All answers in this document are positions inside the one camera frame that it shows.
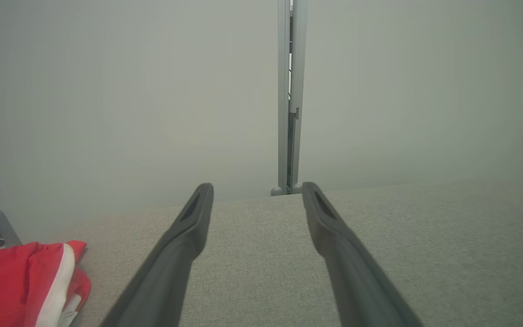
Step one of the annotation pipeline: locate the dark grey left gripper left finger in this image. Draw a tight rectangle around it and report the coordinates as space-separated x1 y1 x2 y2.
100 183 214 327

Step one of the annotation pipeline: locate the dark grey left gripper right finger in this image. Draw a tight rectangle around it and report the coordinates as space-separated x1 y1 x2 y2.
301 182 425 327

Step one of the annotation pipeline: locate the red garment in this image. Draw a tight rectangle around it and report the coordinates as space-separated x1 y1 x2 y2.
0 241 92 327

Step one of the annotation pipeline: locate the grey fabric sofa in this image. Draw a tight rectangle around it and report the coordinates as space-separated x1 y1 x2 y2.
16 179 523 327

